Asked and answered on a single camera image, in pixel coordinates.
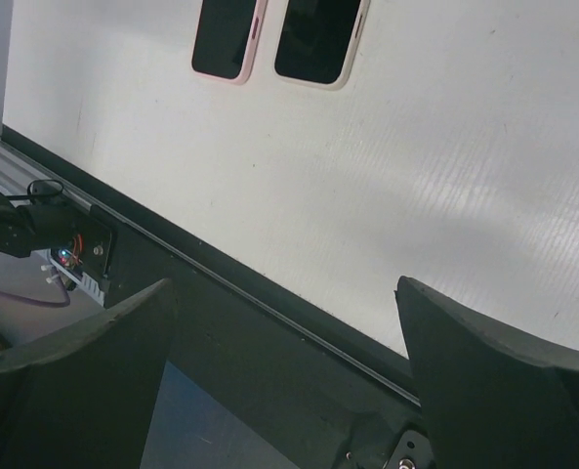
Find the left white cable duct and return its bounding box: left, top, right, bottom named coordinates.
left=46, top=248, right=105, bottom=306

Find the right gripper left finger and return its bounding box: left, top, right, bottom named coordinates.
left=0, top=279, right=177, bottom=468

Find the phone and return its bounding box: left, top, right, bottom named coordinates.
left=273, top=0, right=370, bottom=90

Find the purple smartphone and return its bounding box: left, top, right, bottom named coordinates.
left=190, top=0, right=264, bottom=81

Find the front aluminium rail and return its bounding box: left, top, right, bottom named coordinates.
left=0, top=131, right=100, bottom=216

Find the pink phone case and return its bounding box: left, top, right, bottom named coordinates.
left=189, top=0, right=269, bottom=87

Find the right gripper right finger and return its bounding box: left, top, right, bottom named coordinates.
left=395, top=277, right=579, bottom=468

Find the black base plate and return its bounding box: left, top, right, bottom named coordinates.
left=2, top=128, right=435, bottom=468

